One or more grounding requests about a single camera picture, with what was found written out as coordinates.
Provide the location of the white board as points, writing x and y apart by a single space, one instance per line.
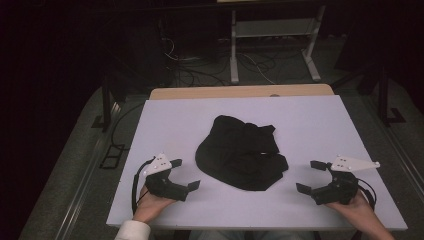
173 133

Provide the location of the white metal stand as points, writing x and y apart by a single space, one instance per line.
273 28

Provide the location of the wooden table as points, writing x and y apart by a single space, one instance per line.
186 93

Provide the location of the black pants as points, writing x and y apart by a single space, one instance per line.
240 156

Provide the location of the person's right hand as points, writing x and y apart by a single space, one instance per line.
356 211

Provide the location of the black floor bracket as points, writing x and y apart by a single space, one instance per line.
112 156

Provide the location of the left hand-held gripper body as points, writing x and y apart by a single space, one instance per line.
163 188

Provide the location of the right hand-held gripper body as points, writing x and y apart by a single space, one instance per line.
336 193

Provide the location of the person's left hand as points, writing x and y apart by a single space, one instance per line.
150 206

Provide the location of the black metal stand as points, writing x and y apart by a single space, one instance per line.
383 96
106 103

